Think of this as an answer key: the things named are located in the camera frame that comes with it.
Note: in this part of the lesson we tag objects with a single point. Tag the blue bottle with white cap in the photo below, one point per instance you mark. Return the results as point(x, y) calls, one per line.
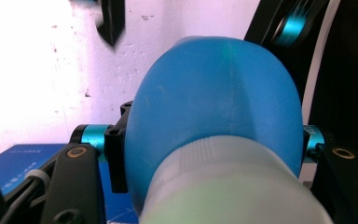
point(217, 124)

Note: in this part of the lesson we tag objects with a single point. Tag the blue cardboard box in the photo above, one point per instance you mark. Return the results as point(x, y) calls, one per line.
point(6, 168)

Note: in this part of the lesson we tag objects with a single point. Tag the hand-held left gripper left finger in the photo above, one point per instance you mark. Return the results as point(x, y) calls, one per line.
point(116, 155)

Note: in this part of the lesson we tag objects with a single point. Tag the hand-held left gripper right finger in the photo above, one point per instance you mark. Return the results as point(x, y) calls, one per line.
point(313, 141)

